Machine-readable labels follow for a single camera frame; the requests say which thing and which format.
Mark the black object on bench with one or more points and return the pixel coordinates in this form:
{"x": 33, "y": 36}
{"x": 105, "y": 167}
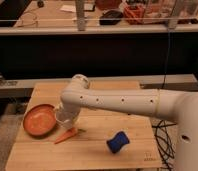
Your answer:
{"x": 111, "y": 17}

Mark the orange ceramic bowl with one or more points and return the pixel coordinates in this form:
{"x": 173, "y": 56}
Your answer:
{"x": 39, "y": 120}

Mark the blue sponge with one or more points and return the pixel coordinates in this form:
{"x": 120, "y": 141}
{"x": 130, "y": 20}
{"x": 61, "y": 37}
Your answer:
{"x": 117, "y": 142}

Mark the orange basket on bench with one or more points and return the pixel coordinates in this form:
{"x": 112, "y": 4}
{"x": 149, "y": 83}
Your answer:
{"x": 134, "y": 14}

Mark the white paper on bench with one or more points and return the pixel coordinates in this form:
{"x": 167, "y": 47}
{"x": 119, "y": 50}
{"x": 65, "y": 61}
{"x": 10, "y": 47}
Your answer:
{"x": 68, "y": 8}

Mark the metal clamp at left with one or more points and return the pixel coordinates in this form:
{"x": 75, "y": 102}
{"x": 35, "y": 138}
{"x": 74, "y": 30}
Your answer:
{"x": 4, "y": 82}

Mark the orange toy carrot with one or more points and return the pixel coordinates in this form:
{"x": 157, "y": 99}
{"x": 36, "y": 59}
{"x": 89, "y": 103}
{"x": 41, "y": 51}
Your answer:
{"x": 68, "y": 134}

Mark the metal upright post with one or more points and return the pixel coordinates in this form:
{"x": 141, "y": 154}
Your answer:
{"x": 80, "y": 14}

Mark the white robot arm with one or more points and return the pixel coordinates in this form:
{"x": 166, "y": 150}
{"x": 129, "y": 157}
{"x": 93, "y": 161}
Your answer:
{"x": 180, "y": 107}

